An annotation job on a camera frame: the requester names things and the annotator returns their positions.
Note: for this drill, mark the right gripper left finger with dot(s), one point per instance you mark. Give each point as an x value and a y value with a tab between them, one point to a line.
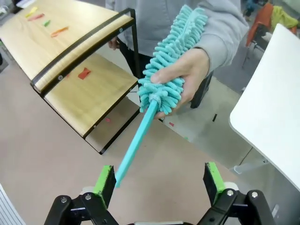
103	187

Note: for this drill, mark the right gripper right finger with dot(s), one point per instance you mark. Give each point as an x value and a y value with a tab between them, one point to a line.
214	185

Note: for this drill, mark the teal microfibre duster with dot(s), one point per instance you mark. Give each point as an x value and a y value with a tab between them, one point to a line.
178	37

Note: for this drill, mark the person's left forearm grey sleeve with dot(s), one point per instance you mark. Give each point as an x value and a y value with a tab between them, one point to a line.
222	42

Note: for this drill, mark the person's left hand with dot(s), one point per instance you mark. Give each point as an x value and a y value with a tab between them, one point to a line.
194	70

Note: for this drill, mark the person's right hand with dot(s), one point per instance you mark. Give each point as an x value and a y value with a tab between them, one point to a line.
114	44

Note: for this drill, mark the small black floor object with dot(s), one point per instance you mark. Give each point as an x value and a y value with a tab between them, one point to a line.
214	117

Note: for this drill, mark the small red paper scrap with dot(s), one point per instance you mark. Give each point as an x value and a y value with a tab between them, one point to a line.
171	123

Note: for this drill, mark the white table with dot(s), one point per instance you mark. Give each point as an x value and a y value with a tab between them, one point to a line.
269	105

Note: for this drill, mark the orange paper scrap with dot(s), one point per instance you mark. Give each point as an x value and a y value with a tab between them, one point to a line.
59	31

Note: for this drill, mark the orange chair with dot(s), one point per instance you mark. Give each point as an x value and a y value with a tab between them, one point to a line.
257	25

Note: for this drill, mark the grey hoodie torso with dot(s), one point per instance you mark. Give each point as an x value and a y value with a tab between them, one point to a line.
152	21

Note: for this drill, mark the yellow-green cloth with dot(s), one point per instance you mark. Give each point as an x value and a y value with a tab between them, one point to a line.
281	16

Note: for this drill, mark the yellow paper scrap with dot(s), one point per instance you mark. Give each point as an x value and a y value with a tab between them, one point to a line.
31	12

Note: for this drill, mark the slotted aluminium base plate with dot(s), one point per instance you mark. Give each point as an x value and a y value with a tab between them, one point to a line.
7	208

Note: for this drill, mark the black frame wooden shelf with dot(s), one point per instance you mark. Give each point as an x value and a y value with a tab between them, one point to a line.
35	42

